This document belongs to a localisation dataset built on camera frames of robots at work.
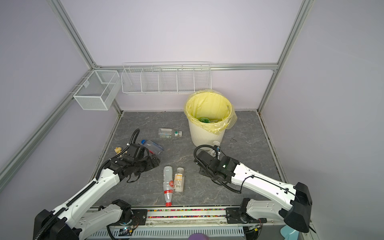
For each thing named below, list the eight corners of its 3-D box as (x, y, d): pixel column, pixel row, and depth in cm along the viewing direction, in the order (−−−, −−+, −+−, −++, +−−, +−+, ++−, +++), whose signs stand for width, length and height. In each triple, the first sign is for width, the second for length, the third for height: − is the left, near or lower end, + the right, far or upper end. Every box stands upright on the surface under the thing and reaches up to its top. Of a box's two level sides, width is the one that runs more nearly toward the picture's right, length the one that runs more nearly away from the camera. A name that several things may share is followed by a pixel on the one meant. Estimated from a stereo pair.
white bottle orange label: (174, 192, 83) (173, 189, 79) (176, 170, 91) (175, 166, 87) (184, 192, 83) (183, 189, 79) (185, 170, 91) (184, 166, 87)
